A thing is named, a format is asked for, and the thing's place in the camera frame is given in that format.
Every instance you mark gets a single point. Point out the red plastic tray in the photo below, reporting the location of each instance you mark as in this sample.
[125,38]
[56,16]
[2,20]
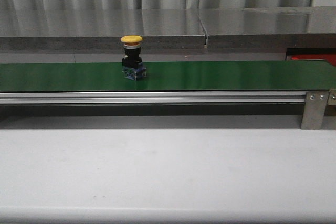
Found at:
[329,58]

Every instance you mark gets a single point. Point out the aluminium conveyor frame rail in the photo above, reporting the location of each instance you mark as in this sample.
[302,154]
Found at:
[164,97]

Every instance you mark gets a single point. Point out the yellow mushroom push button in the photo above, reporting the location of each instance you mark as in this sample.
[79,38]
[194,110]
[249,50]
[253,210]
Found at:
[132,63]

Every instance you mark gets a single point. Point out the green conveyor belt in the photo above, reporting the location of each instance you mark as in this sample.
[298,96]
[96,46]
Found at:
[198,75]

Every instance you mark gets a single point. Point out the steel conveyor support leg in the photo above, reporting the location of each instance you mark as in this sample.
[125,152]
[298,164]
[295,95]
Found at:
[315,105]

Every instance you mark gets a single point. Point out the grey stone countertop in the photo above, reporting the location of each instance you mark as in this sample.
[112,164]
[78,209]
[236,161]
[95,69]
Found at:
[42,36]

